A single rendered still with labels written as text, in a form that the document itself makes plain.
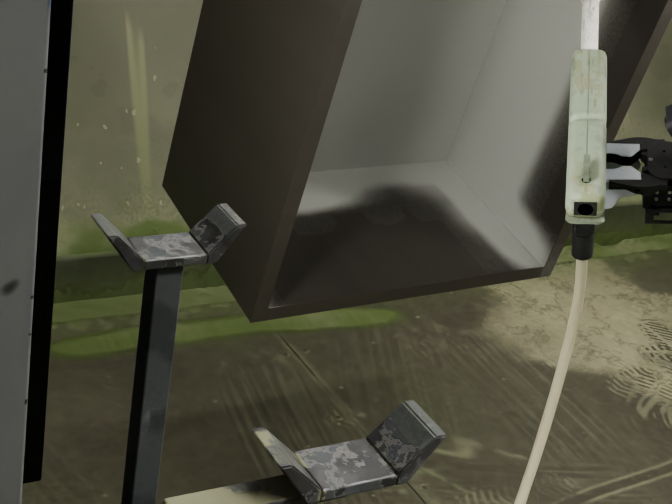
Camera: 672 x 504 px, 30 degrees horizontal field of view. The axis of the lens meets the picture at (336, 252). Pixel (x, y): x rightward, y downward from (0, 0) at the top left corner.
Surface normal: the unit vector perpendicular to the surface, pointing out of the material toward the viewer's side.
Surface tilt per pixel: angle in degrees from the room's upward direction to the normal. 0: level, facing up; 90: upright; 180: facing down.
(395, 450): 45
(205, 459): 0
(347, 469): 0
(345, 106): 102
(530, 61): 90
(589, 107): 23
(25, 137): 90
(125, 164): 57
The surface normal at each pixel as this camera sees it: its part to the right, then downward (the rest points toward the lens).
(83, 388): 0.16, -0.88
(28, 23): 0.48, 0.46
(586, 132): -0.11, -0.72
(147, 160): 0.48, -0.10
